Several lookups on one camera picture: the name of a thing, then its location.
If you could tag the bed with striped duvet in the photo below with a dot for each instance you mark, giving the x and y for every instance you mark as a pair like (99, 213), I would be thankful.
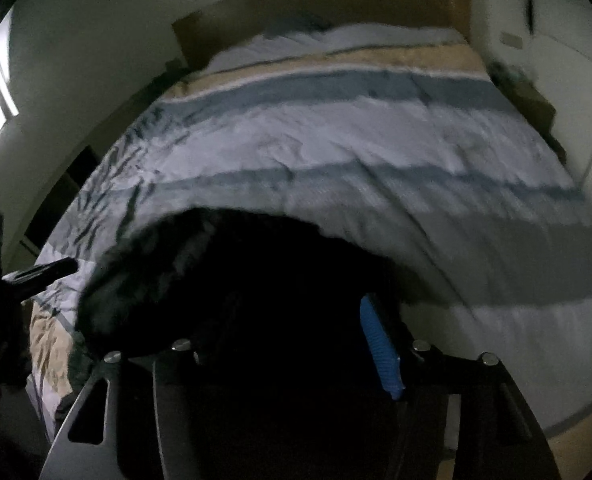
(375, 150)

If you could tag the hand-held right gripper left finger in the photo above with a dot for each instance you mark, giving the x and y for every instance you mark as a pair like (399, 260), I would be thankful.
(136, 400)

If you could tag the black down jacket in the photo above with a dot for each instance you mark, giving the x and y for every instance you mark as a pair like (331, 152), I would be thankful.
(226, 285)

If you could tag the wooden nightstand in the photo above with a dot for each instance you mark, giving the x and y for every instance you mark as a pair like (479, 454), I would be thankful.
(530, 100)

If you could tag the wooden headboard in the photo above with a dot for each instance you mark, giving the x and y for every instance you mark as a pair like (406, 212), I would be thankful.
(326, 0)

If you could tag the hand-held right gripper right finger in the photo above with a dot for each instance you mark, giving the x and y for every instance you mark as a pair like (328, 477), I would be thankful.
(380, 345)

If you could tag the white wardrobe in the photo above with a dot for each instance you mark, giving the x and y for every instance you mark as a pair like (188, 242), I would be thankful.
(570, 85)

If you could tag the dark blue cloth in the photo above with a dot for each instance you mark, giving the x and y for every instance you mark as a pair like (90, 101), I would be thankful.
(296, 27)

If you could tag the wall switch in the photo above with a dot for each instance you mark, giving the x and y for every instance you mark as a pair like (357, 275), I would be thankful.
(511, 40)

